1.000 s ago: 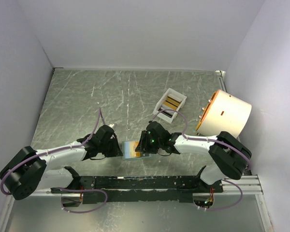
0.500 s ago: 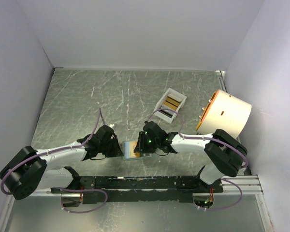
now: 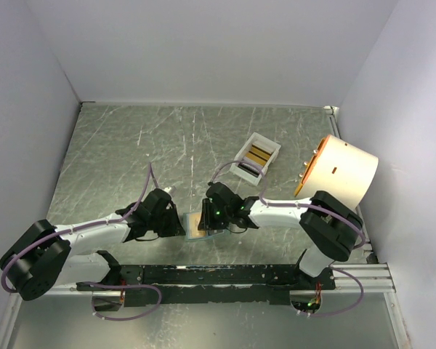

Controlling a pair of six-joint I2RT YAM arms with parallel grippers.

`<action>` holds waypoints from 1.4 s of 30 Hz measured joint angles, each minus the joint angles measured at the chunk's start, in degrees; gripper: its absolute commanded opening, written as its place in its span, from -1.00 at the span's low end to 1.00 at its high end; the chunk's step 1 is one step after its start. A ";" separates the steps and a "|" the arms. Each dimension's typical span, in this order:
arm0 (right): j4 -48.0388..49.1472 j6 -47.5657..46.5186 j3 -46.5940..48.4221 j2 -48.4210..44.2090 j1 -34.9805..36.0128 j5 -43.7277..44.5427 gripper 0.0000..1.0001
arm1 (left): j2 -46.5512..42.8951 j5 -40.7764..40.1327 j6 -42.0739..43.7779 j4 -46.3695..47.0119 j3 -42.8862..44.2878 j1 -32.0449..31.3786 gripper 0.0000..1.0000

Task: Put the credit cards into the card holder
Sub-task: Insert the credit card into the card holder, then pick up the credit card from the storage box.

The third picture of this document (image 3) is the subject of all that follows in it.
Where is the green card holder wallet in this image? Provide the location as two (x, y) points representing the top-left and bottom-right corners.
(182, 212), (226, 242)

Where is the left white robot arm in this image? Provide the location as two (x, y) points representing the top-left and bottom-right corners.
(0, 188), (185, 301)

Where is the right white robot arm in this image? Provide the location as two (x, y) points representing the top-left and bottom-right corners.
(198, 182), (366, 289)

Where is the black card in tray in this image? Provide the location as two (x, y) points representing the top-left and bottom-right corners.
(238, 163), (259, 177)

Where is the white card tray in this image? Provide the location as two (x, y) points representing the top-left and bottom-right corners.
(230, 132), (281, 186)

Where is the gold card in tray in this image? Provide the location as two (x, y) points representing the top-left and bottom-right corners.
(243, 145), (272, 169)

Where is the beige cylindrical drum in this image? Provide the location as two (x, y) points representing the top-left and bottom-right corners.
(294, 135), (379, 211)

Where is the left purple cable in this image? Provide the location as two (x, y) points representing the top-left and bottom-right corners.
(1, 161), (165, 321)

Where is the purple cable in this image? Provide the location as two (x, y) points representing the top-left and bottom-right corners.
(210, 161), (366, 318)
(1, 161), (165, 321)

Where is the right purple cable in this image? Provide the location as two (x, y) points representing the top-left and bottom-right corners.
(210, 161), (366, 318)

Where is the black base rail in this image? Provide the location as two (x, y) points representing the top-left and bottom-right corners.
(76, 263), (337, 308)

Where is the aluminium extrusion frame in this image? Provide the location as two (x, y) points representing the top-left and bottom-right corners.
(0, 264), (398, 348)

